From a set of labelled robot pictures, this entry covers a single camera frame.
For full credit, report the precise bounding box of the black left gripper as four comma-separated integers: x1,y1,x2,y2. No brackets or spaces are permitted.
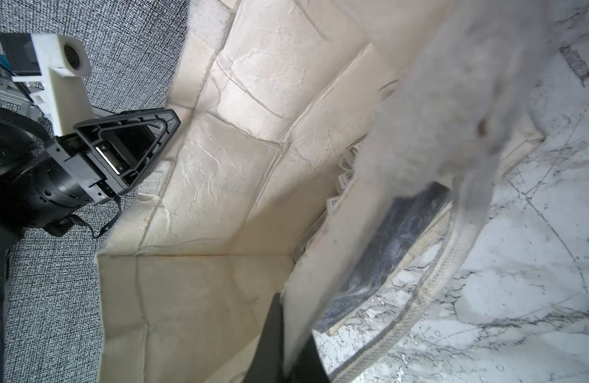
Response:
35,109,181,225

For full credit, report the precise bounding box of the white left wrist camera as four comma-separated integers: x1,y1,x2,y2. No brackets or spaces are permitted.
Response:
0,33,95,137

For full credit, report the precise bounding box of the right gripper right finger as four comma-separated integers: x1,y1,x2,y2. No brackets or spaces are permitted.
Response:
286,335,330,383

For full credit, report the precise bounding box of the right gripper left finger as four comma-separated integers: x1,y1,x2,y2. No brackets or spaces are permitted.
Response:
243,293,285,383

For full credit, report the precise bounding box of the beige canvas tote bag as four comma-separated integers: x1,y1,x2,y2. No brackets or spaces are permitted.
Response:
96,1,549,382

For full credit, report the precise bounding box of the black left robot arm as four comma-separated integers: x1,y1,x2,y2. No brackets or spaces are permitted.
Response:
0,107,181,381

